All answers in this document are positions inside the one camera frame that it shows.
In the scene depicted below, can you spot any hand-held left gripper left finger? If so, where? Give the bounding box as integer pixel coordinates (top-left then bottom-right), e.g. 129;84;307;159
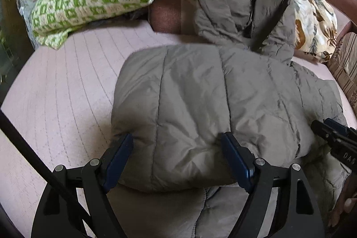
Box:
31;133;134;238

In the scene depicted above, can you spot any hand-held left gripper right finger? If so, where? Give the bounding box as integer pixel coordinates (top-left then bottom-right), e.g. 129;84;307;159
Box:
220;131;325;238

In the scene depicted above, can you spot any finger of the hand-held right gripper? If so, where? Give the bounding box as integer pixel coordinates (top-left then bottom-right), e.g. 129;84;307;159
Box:
325;118;357;141
311;120;344;144

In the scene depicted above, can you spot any grey-brown puffer jacket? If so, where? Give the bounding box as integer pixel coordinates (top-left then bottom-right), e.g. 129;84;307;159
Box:
107;0;357;238

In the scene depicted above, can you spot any person's right hand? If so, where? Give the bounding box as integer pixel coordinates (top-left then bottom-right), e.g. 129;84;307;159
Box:
328;171;357;230

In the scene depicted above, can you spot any striped beige cushion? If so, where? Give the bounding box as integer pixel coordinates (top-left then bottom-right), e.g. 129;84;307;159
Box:
326;31;357;106

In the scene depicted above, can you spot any beige floral blanket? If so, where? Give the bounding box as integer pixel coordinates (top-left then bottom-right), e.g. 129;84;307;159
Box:
82;0;338;63

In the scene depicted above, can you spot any brown cushion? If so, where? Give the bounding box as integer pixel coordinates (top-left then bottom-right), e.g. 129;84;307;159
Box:
148;0;197;35

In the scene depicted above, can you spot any glass door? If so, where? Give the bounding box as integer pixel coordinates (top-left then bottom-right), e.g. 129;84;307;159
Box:
0;0;36;106

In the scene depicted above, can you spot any black cable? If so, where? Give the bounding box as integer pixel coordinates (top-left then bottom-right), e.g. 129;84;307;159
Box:
0;110;87;238

